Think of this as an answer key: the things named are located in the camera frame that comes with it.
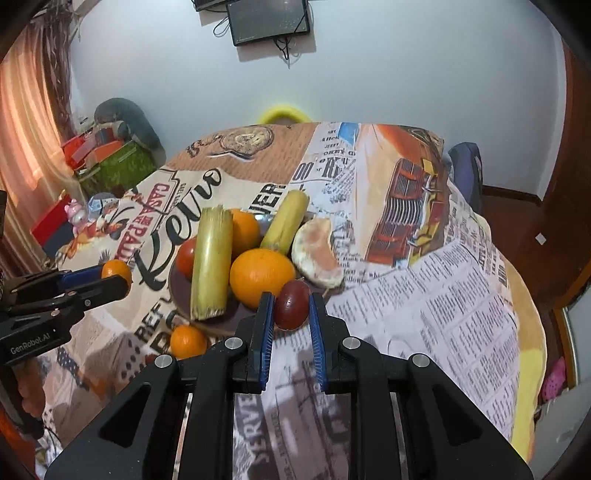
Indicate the dark purple plate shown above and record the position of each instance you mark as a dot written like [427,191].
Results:
[181,297]

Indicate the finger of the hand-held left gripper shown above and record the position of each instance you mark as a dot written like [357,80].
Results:
[83,276]
[106,290]

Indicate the green storage box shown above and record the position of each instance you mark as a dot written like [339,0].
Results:
[127,164]

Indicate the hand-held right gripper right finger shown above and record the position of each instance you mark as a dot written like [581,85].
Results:
[318,350]

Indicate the brown patterned curtain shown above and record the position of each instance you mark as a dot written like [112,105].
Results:
[64,74]

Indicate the pink slipper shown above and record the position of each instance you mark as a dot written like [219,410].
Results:
[554,374]

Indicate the pink toy figure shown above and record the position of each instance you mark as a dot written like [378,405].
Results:
[76,214]

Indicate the red box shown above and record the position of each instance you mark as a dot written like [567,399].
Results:
[51,226]

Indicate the orange curtain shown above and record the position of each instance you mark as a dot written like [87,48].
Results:
[27,129]

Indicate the black wall television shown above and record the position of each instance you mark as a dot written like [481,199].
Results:
[210,3]

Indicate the grey blue backpack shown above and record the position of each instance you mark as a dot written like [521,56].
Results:
[466,175]

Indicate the pomelo slice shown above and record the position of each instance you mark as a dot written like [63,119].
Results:
[318,251]

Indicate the large orange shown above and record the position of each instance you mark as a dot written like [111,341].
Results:
[247,230]
[261,277]

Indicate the small white floor plate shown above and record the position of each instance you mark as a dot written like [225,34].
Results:
[540,238]

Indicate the small orange tangerine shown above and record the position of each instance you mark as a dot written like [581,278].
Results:
[115,269]
[188,341]

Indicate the printed newspaper-pattern blanket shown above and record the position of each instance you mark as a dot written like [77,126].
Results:
[415,300]

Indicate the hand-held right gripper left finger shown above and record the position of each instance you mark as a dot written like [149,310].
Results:
[265,341]

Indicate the orange box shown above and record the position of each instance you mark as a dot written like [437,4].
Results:
[81,147]

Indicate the small black wall monitor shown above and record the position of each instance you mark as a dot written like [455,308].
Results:
[270,21]

